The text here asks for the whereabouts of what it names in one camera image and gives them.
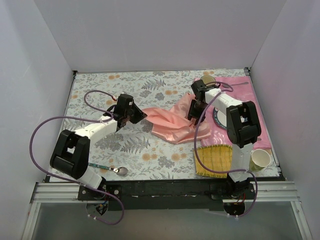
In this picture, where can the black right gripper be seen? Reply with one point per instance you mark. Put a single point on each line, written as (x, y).
(195, 110)

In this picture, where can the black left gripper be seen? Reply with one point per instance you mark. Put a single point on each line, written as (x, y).
(132, 113)

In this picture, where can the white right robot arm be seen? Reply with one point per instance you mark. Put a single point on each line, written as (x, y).
(242, 126)

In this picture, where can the small silver spoon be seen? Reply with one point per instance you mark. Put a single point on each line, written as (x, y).
(227, 86)

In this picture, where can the yellow bamboo tray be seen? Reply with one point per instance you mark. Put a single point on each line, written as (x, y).
(215, 157)

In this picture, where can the white plate green rim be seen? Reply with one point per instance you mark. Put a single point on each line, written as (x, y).
(219, 119)

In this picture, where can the peach satin napkin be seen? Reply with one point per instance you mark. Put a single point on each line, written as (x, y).
(173, 125)

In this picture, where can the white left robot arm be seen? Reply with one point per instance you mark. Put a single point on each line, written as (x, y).
(71, 153)

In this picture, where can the aluminium frame rail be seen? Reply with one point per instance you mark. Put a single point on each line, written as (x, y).
(62, 192)

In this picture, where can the green handled metal spoon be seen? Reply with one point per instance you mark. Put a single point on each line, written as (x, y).
(120, 171)

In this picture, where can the pink floral placemat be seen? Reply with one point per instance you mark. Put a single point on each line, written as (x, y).
(243, 93)

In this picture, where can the white mug black rim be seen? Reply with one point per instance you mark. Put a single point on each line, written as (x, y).
(210, 81)

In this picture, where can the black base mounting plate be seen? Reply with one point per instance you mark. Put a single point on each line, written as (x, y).
(162, 194)

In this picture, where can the yellow green mug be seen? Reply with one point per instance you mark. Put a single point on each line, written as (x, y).
(259, 160)

